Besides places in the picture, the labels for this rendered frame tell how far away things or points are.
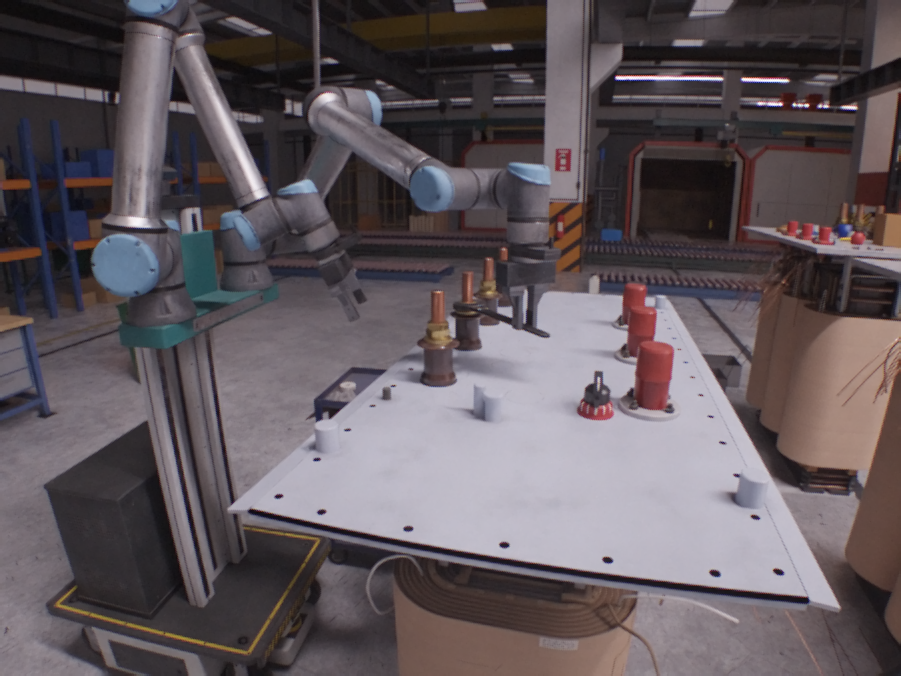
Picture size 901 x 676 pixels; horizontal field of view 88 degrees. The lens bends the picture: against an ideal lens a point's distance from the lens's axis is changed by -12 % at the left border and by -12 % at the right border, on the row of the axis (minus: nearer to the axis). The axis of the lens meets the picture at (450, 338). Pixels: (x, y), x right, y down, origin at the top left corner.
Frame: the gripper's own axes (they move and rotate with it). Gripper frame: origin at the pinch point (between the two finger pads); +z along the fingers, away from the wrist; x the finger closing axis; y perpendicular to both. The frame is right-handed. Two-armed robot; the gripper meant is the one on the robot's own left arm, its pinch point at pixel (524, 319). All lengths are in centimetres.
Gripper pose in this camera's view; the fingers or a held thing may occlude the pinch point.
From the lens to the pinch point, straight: 119.0
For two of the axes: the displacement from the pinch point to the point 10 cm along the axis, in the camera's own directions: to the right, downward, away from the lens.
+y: -4.6, -2.5, 8.5
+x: -8.9, 1.3, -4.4
